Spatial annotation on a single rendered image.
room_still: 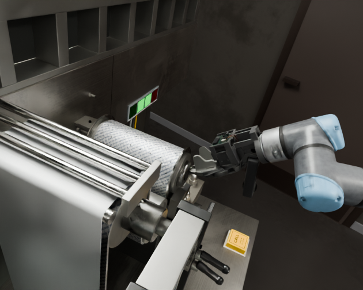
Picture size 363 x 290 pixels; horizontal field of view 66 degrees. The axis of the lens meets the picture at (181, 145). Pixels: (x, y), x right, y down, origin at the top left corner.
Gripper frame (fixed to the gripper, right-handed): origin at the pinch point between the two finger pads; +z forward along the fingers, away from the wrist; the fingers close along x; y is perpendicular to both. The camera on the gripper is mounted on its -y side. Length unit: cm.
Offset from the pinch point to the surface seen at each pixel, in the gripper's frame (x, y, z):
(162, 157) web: 4.8, 8.2, 3.9
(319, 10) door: -180, 10, -34
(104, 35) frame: -10.0, 42.1, 13.3
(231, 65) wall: -196, -4, 44
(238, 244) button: -12.4, -38.8, 6.6
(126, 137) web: 3.7, 16.0, 12.3
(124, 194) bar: 33.5, 16.1, -10.1
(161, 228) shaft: 27.7, 5.0, -6.7
